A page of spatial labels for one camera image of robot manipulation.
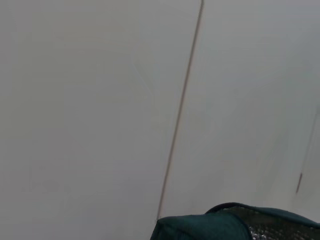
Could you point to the dark teal fabric bag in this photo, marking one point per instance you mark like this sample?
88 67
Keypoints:
200 227

